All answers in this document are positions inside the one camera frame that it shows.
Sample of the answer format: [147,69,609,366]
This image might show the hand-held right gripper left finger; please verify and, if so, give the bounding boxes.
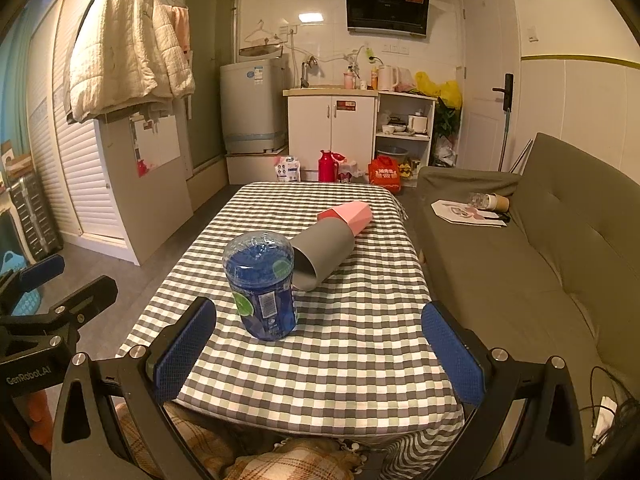
[50,296,236,480]

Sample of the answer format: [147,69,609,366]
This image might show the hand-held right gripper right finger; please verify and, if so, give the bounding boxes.
[421,301,587,480]

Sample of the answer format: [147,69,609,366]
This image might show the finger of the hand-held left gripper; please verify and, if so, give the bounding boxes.
[0,275,119,358]
[0,254,67,311]

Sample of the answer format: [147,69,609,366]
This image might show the grey tube pink cap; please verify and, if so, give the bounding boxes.
[291,220,357,292]

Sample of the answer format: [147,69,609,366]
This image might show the blue plastic basket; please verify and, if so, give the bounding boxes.
[0,250,31,316]

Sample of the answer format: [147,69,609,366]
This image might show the grey ribbed suitcase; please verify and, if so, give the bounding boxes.
[7,172,63,261]

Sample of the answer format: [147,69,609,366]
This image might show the grey green sofa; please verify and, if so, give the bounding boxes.
[416,132,640,480]

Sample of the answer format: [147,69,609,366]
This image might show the clear jar with blue contents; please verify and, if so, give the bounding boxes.
[222,230,299,343]

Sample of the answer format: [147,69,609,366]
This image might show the white leaning board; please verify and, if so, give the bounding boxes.
[97,110,193,266]

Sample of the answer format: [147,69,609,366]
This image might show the white louvered wardrobe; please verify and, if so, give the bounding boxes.
[22,0,141,266]

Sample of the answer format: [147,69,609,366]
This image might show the grey white checkered tablecloth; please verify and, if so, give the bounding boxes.
[116,181,466,480]

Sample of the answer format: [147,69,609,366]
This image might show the white printed cardboard sheet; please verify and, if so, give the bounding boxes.
[431,199,508,228]

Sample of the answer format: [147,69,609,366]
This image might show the white power strip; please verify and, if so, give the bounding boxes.
[592,396,618,441]

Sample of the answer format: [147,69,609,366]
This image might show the pink faceted paper box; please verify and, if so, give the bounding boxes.
[317,200,374,235]

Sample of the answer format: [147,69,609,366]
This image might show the red shopping bag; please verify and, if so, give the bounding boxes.
[368,156,403,194]

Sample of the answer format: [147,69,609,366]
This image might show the white detergent packet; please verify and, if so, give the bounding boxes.
[276,156,302,183]

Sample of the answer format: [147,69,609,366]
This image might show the mop pole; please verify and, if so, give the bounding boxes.
[497,107,511,171]

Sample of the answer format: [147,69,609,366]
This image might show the white quilted jacket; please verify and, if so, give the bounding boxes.
[62,0,196,123]

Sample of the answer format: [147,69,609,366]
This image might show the grey washing machine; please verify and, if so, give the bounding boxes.
[220,57,290,155]

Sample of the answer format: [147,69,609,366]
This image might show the white open shelf unit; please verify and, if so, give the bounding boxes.
[374,91,438,173]

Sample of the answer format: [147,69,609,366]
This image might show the white sink cabinet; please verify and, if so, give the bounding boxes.
[283,87,379,183]

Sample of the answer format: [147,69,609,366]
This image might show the frosted glass door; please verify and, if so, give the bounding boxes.
[185,0,241,171]

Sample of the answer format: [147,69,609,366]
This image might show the yellow plastic bag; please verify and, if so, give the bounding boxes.
[415,71,463,110]

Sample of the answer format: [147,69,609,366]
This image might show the pink garment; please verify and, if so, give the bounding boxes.
[170,5,192,56]

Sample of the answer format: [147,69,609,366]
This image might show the metal faucet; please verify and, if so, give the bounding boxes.
[300,55,319,88]

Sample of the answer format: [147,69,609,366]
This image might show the white door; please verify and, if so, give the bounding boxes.
[460,0,521,171]

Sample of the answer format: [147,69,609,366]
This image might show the black range hood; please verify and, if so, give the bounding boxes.
[342,0,433,38]

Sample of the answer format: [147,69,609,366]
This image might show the black cables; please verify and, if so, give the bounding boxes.
[587,365,640,456]

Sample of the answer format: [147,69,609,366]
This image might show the black door handle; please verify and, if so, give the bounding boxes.
[492,74,514,111]

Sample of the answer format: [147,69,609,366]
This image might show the wire clothes hanger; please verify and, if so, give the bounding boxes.
[244,19,283,43]

